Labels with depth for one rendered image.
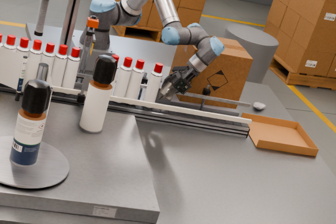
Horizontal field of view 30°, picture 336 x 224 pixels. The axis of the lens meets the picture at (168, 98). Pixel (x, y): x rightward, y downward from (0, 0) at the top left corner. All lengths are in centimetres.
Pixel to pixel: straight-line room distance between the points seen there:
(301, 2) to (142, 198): 454
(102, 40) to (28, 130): 113
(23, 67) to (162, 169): 66
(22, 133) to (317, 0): 453
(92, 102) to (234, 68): 87
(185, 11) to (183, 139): 375
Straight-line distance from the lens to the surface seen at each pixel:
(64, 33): 271
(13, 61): 250
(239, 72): 300
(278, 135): 301
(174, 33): 260
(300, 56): 628
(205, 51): 264
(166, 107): 272
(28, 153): 207
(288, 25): 654
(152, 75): 267
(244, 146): 279
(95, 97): 234
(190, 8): 634
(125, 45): 354
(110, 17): 306
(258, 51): 508
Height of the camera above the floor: 201
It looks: 23 degrees down
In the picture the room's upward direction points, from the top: 17 degrees clockwise
